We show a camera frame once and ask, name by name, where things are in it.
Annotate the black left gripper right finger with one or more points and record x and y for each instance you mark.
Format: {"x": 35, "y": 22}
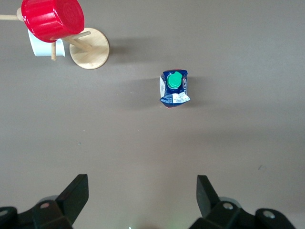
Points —
{"x": 209, "y": 202}

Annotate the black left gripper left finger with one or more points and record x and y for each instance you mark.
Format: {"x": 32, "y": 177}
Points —
{"x": 71, "y": 198}

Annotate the blue milk carton green cap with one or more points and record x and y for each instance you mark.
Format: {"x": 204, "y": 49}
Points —
{"x": 176, "y": 81}

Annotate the small white cup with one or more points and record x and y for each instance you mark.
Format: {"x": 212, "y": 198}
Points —
{"x": 40, "y": 48}

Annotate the red plastic cup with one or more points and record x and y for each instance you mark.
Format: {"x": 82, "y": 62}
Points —
{"x": 52, "y": 19}

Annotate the wooden mug tree stand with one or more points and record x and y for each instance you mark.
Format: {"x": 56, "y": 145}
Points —
{"x": 93, "y": 52}

